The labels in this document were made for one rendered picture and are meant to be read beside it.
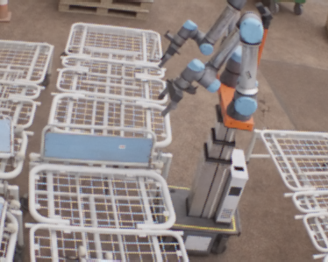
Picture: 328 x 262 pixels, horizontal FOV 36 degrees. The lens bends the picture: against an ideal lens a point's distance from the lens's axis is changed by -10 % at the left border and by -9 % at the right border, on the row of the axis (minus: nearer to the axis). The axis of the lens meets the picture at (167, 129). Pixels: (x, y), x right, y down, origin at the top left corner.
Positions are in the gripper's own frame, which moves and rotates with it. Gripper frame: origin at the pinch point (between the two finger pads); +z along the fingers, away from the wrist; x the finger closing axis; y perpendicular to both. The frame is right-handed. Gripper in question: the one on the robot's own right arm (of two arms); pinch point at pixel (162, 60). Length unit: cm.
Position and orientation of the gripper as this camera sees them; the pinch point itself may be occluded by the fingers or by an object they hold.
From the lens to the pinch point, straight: 333.3
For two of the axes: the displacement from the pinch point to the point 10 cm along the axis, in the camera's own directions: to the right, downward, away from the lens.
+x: 0.9, -4.2, 9.0
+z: -5.8, 7.1, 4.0
